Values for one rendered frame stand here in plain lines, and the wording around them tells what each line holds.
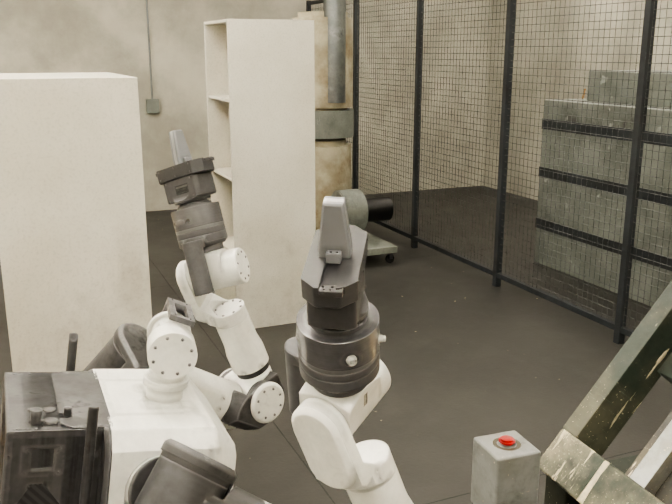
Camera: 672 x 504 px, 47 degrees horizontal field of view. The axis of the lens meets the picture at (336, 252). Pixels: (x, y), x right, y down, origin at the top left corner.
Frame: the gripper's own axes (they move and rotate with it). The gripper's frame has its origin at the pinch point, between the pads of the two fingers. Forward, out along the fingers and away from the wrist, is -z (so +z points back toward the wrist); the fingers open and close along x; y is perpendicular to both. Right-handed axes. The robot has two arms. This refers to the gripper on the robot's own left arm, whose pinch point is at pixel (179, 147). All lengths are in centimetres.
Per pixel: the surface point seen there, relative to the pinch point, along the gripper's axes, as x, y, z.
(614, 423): 31, -94, 88
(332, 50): -293, -484, -119
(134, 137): -156, -124, -32
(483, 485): 7, -63, 92
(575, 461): 24, -79, 92
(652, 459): 44, -76, 90
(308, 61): -201, -319, -79
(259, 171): -239, -290, -17
